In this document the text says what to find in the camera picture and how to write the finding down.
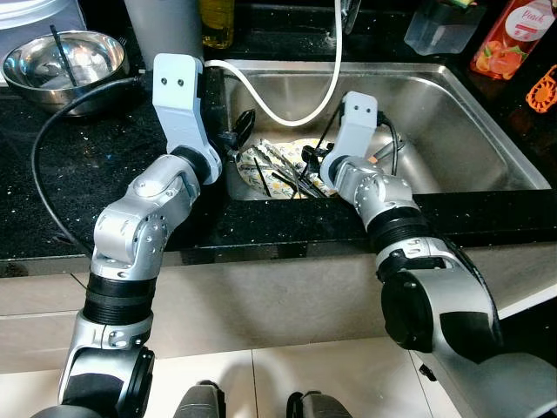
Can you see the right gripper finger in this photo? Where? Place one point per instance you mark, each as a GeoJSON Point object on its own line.
{"type": "Point", "coordinates": [298, 178]}

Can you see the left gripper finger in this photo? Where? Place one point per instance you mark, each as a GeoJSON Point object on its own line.
{"type": "Point", "coordinates": [233, 151]}
{"type": "Point", "coordinates": [244, 126]}

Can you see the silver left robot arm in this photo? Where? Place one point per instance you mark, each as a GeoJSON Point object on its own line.
{"type": "Point", "coordinates": [130, 235]}

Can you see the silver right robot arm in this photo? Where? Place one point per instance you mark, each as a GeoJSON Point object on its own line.
{"type": "Point", "coordinates": [435, 305]}

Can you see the floral patterned plate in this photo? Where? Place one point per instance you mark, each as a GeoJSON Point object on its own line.
{"type": "Point", "coordinates": [246, 158]}

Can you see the yellow oil bottle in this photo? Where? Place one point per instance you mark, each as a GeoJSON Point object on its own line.
{"type": "Point", "coordinates": [218, 22]}

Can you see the grey canister with red sticker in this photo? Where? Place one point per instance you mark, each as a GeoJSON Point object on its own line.
{"type": "Point", "coordinates": [165, 26]}

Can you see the beige cabinet front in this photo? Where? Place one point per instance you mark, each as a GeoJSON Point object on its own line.
{"type": "Point", "coordinates": [261, 305]}

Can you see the stainless steel sink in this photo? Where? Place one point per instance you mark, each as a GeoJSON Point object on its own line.
{"type": "Point", "coordinates": [461, 131]}

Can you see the stainless steel bowl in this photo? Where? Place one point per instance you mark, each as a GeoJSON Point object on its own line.
{"type": "Point", "coordinates": [91, 61]}

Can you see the clear plastic sponge holder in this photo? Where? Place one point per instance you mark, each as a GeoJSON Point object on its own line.
{"type": "Point", "coordinates": [444, 33]}

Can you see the orange plastic object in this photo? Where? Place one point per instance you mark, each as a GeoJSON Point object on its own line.
{"type": "Point", "coordinates": [541, 91]}

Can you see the white plastic container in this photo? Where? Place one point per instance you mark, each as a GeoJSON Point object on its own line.
{"type": "Point", "coordinates": [35, 13]}

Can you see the red peach soap bottle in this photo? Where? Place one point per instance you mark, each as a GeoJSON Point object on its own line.
{"type": "Point", "coordinates": [509, 43]}

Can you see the robot right leg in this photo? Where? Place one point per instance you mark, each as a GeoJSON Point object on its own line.
{"type": "Point", "coordinates": [320, 406]}

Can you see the robot leg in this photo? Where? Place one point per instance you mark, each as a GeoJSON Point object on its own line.
{"type": "Point", "coordinates": [320, 406]}
{"type": "Point", "coordinates": [200, 402]}

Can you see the robot left leg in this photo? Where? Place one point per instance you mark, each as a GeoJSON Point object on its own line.
{"type": "Point", "coordinates": [200, 402]}

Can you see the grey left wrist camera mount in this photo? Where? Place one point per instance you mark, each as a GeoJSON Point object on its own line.
{"type": "Point", "coordinates": [178, 104]}

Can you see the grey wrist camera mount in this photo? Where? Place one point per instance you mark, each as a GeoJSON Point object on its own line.
{"type": "Point", "coordinates": [359, 122]}
{"type": "Point", "coordinates": [178, 104]}

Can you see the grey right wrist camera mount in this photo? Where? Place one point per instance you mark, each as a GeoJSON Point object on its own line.
{"type": "Point", "coordinates": [359, 122]}

